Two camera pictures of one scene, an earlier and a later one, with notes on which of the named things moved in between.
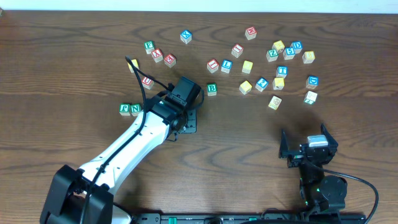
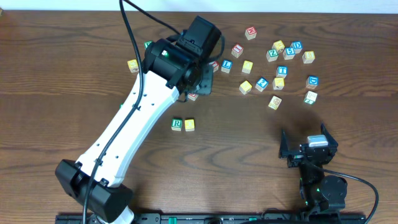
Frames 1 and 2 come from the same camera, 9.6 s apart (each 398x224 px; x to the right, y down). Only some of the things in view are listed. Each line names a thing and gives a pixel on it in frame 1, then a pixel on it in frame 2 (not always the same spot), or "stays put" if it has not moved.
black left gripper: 191,120 to 207,80
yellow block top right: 278,45 stays put
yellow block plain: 135,63 stays put
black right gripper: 304,154 stays put
